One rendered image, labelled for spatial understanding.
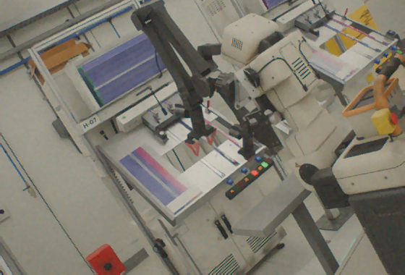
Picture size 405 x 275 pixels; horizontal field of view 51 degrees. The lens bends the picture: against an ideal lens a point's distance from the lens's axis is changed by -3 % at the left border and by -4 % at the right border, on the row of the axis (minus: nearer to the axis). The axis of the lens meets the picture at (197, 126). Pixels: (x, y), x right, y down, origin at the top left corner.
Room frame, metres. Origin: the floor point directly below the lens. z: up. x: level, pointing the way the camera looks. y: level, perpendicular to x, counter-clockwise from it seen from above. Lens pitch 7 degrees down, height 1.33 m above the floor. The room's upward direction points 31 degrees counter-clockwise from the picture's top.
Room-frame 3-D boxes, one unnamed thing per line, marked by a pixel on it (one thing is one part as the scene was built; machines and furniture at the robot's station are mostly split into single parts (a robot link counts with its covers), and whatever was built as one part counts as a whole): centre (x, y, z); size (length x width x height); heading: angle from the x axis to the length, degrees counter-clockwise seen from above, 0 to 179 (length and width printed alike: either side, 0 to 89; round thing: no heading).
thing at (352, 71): (3.31, -1.08, 0.65); 1.01 x 0.73 x 1.29; 26
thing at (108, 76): (2.76, 0.21, 1.52); 0.51 x 0.13 x 0.27; 116
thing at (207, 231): (2.84, 0.32, 0.31); 0.70 x 0.65 x 0.62; 116
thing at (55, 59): (2.98, 0.44, 1.82); 0.68 x 0.30 x 0.20; 116
